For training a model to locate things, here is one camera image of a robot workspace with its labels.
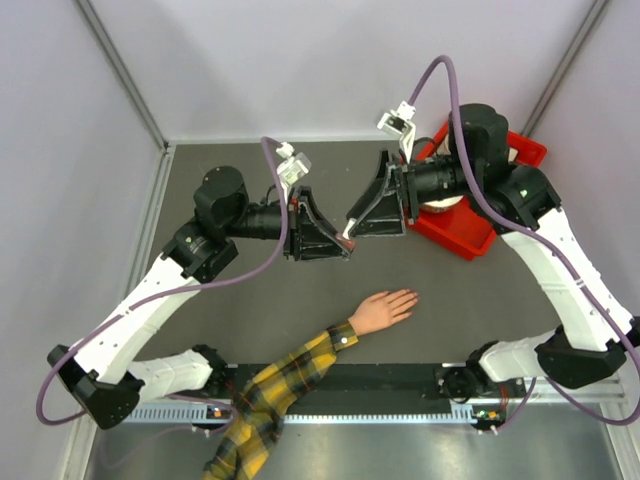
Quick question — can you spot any purple cable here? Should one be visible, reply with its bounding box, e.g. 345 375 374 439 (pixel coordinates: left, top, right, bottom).
35 136 294 427
408 54 640 426

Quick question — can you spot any pink nail polish bottle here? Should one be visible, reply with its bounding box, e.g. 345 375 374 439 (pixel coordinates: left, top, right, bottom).
337 234 356 252

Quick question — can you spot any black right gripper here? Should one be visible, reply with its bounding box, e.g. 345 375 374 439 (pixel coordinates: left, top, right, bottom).
346 148 477 239

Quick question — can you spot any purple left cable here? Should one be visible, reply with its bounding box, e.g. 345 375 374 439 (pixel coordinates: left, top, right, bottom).
35 136 294 427

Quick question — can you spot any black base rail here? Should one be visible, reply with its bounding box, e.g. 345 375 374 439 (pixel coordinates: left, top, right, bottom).
169 362 531 416

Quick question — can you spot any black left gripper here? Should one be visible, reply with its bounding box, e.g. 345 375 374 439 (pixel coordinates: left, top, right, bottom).
224 185 350 261

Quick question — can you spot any white nail polish cap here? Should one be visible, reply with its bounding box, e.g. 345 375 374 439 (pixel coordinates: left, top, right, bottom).
342 218 357 240

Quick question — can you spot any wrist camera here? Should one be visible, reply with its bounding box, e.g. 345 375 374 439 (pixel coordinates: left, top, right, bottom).
377 101 416 163
276 142 312 200

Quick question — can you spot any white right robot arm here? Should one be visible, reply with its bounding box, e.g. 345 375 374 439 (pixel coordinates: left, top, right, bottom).
343 104 639 397

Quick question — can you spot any red plastic bin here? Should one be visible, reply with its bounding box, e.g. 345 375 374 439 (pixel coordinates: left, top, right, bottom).
408 121 547 261

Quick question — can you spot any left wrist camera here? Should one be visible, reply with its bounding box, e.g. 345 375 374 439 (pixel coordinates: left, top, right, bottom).
276 142 312 200

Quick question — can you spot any yellow plaid sleeve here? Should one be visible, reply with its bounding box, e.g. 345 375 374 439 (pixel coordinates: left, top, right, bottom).
202 322 358 479

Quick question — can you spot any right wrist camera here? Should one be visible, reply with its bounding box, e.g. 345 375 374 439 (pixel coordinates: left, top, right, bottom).
377 101 416 163

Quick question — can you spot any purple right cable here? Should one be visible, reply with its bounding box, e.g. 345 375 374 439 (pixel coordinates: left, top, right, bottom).
408 54 640 426

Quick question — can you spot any white tape roll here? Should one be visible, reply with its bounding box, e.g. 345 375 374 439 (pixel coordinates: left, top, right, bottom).
420 196 463 214

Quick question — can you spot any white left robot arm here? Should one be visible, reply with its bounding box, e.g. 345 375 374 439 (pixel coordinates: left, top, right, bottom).
47 166 353 430

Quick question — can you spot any mannequin hand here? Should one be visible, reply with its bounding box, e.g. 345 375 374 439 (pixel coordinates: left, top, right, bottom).
348 289 419 337

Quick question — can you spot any slotted cable duct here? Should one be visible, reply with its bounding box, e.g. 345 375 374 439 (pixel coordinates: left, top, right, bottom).
99 402 481 426

